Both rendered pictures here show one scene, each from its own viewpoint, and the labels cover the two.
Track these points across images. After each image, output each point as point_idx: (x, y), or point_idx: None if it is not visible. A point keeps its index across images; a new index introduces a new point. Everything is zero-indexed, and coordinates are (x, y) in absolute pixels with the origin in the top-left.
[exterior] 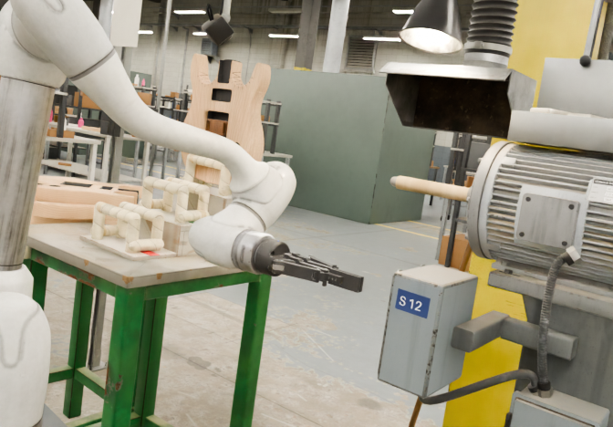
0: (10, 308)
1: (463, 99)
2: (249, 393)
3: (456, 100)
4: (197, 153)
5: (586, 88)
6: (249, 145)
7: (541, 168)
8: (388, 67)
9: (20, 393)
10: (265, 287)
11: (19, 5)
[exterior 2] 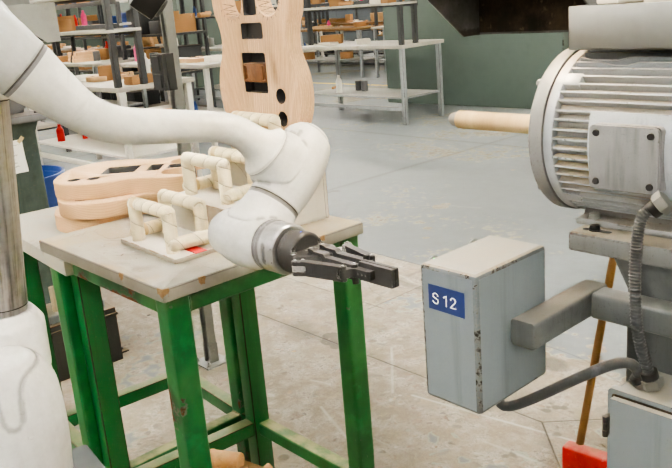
0: (2, 368)
1: None
2: (359, 389)
3: None
4: (186, 141)
5: None
6: (294, 90)
7: (614, 84)
8: None
9: (34, 456)
10: None
11: None
